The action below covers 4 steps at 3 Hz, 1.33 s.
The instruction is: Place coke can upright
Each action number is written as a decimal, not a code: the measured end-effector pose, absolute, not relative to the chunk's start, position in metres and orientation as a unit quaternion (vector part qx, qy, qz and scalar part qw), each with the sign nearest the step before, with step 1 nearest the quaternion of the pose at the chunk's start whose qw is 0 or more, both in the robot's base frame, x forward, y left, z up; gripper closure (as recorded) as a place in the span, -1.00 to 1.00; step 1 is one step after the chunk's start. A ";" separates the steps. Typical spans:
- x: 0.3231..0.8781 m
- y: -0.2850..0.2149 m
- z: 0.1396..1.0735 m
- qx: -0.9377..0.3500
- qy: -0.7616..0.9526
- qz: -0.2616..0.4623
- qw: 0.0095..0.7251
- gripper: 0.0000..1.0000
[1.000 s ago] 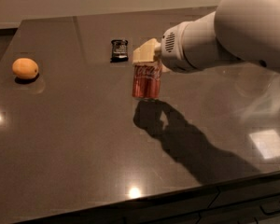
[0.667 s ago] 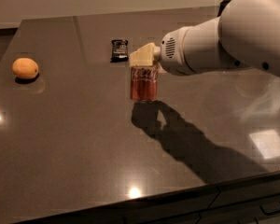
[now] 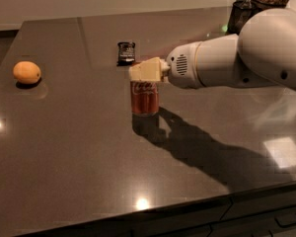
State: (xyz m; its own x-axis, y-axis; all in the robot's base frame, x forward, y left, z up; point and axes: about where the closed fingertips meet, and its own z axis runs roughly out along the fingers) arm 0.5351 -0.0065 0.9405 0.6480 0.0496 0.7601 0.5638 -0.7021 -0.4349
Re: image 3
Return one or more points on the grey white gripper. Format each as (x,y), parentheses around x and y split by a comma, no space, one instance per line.
(182,65)

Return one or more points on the drawer handle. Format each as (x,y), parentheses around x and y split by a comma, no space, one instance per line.
(286,220)

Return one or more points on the orange fruit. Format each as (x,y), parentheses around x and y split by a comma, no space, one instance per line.
(26,72)

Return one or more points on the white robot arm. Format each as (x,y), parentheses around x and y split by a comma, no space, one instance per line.
(262,54)

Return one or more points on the black mesh cup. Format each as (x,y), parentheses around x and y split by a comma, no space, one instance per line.
(241,12)

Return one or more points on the red coke can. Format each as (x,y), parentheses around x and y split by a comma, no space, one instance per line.
(144,98)

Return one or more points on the black snack packet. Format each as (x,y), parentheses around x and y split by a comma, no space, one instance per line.
(126,52)

